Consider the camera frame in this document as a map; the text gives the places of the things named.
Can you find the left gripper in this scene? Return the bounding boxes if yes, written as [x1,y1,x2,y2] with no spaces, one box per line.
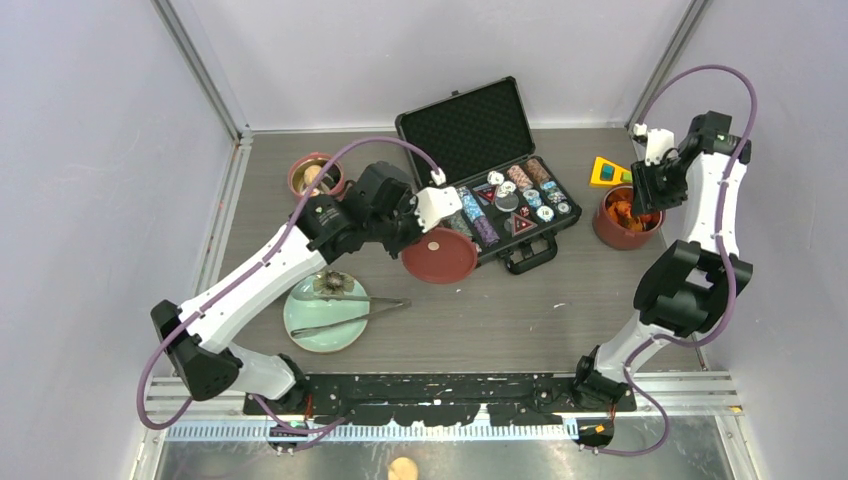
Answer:
[367,188,437,259]

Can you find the orange food piece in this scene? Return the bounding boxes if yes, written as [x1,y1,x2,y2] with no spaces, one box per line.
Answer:
[604,189,661,233]

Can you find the red steel-lined lunch box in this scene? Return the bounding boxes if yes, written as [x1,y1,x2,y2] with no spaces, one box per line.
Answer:
[592,184,665,250]

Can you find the red lunch box with food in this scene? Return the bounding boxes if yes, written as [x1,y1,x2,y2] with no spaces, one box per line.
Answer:
[288,152,346,199]

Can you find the metal tongs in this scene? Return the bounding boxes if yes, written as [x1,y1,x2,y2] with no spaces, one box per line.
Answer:
[284,294,411,340]

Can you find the light green ceramic plate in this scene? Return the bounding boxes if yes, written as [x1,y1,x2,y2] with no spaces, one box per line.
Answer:
[282,274,371,353]

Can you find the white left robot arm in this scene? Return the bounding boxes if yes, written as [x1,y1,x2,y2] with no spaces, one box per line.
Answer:
[151,162,462,414]

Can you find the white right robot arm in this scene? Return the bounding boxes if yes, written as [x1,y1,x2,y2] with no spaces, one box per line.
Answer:
[570,111,753,411]

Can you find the yellow triangular toy block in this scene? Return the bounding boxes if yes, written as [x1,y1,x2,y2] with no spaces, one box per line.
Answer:
[589,156,632,188]

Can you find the black poker chip case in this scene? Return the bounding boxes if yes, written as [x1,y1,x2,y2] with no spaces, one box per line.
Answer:
[394,76,582,275]

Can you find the round beige object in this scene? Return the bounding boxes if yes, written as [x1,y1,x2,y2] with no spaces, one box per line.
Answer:
[387,457,419,480]

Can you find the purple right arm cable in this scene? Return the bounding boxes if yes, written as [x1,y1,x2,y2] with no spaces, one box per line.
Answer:
[582,64,759,458]

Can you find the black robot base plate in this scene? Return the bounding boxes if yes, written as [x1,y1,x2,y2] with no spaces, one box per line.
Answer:
[265,373,613,427]

